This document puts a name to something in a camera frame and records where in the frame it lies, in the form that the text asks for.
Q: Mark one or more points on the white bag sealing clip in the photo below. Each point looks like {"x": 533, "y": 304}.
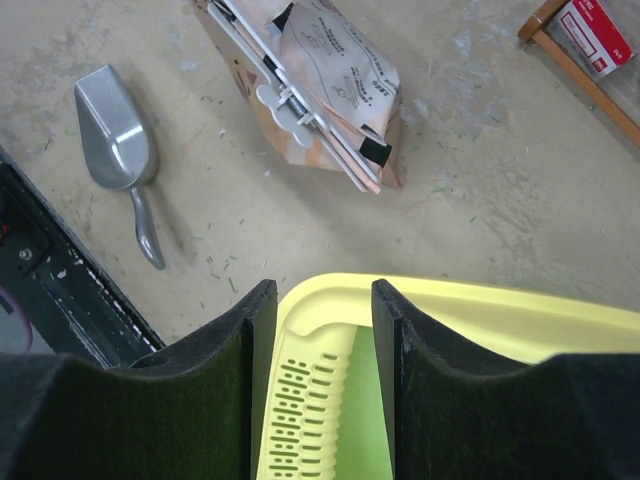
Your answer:
{"x": 300, "y": 117}

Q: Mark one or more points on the orange wooden shelf rack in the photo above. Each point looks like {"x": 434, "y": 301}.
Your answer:
{"x": 617, "y": 94}

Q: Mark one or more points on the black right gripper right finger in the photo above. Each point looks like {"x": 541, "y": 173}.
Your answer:
{"x": 455, "y": 410}

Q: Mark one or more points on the silver metal scoop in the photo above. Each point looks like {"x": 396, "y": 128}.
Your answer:
{"x": 118, "y": 147}

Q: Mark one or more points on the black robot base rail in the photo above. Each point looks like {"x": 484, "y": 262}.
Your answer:
{"x": 55, "y": 297}

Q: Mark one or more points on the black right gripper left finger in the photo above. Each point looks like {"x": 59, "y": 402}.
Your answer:
{"x": 193, "y": 410}

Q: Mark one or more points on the red white staples box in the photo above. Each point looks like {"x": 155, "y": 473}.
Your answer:
{"x": 586, "y": 30}

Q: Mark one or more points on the pink cat litter bag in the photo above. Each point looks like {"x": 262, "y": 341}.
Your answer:
{"x": 332, "y": 63}

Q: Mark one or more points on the yellow green litter box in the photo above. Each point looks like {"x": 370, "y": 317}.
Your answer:
{"x": 324, "y": 415}

